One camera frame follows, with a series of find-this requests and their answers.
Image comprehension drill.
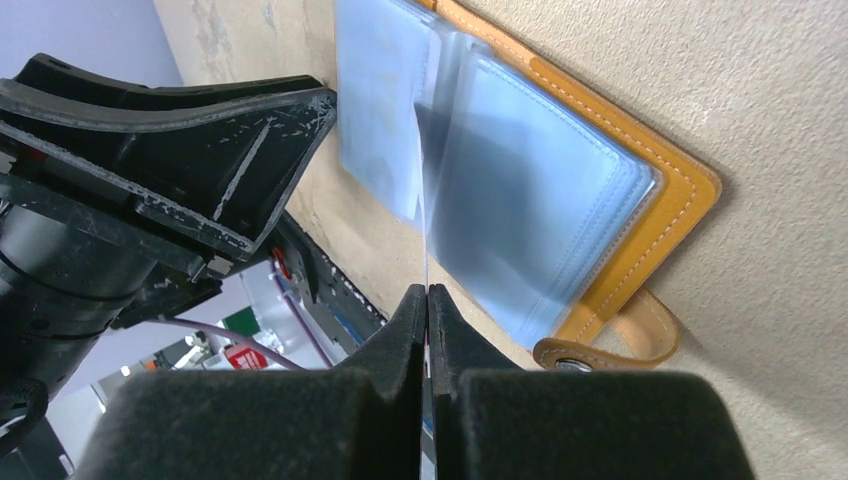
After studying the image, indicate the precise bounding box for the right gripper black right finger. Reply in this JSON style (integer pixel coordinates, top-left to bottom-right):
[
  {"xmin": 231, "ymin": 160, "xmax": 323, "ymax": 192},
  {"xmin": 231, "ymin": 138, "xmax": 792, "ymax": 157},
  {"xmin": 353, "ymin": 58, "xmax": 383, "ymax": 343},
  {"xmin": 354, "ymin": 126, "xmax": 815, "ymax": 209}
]
[{"xmin": 427, "ymin": 284, "xmax": 754, "ymax": 479}]

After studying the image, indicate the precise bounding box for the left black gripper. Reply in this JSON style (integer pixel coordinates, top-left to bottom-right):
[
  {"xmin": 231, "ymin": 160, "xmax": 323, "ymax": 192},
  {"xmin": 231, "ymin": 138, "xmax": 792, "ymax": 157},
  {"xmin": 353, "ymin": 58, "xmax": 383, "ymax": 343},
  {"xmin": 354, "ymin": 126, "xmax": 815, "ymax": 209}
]
[{"xmin": 1, "ymin": 54, "xmax": 337, "ymax": 456}]

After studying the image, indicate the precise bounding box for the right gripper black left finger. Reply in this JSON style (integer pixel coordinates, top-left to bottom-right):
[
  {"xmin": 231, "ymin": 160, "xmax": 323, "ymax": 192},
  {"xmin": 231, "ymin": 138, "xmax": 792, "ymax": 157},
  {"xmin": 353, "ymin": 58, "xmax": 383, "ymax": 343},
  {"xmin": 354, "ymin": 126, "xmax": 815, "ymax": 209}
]
[{"xmin": 76, "ymin": 285, "xmax": 426, "ymax": 479}]

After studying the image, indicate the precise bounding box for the orange card holder wallet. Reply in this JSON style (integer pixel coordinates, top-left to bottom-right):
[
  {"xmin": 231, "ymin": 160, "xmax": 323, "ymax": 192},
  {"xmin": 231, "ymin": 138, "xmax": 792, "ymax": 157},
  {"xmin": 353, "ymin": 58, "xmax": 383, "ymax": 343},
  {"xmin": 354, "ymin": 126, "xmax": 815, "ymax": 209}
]
[{"xmin": 335, "ymin": 1, "xmax": 721, "ymax": 369}]

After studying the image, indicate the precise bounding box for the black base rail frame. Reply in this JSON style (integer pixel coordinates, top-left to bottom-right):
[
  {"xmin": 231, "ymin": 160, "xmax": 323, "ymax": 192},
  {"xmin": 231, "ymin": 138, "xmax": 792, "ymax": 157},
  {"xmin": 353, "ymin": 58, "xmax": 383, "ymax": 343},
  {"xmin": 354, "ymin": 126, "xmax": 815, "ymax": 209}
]
[{"xmin": 265, "ymin": 213, "xmax": 388, "ymax": 367}]

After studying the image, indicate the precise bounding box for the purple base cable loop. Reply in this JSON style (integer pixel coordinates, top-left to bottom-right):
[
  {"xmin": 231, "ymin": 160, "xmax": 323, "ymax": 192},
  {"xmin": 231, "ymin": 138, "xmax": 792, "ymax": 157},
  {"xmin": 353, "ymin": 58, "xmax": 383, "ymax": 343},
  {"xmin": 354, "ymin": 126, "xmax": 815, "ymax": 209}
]
[{"xmin": 148, "ymin": 264, "xmax": 336, "ymax": 372}]

